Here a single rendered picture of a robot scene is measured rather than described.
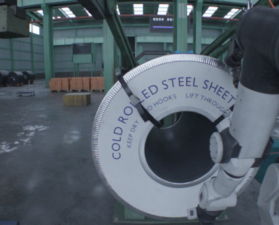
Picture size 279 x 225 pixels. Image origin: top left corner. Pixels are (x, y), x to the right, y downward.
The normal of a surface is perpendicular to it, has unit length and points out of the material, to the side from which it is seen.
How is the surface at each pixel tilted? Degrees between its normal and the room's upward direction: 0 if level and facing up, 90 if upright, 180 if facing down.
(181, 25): 90
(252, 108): 106
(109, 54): 90
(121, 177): 90
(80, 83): 90
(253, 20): 61
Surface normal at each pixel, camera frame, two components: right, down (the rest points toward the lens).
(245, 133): -0.68, 0.41
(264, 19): -0.79, -0.54
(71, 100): -0.02, 0.22
